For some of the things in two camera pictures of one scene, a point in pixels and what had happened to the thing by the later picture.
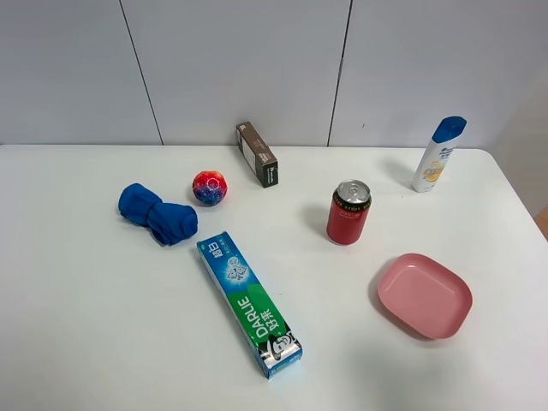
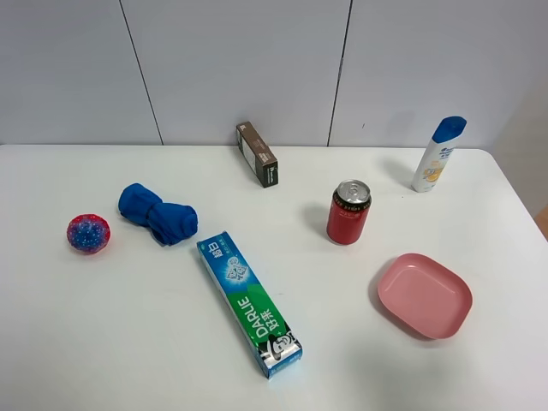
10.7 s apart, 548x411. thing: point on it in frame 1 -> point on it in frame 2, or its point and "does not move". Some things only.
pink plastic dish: (425, 295) does not move
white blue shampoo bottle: (437, 154) does not move
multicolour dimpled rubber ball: (210, 187) -> (88, 233)
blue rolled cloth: (169, 223) does not move
